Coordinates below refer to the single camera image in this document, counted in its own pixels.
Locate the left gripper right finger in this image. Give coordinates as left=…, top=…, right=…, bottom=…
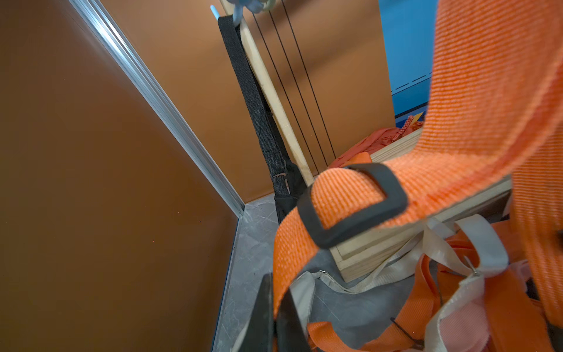
left=276, top=290, right=312, bottom=352

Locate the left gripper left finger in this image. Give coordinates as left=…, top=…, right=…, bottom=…
left=239, top=273, right=275, bottom=352

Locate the black strap bag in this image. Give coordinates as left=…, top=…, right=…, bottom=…
left=218, top=16, right=306, bottom=222

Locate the beige crescent bag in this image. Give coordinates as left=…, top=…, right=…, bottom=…
left=234, top=215, right=526, bottom=351

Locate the pink bag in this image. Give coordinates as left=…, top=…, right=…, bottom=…
left=425, top=260, right=542, bottom=351

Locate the dark orange waist bag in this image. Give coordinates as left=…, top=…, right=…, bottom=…
left=271, top=0, right=563, bottom=331

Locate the light blue hook leftmost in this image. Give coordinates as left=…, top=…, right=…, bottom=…
left=220, top=0, right=277, bottom=27

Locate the wooden clothes rack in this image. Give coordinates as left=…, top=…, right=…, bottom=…
left=219, top=0, right=515, bottom=283

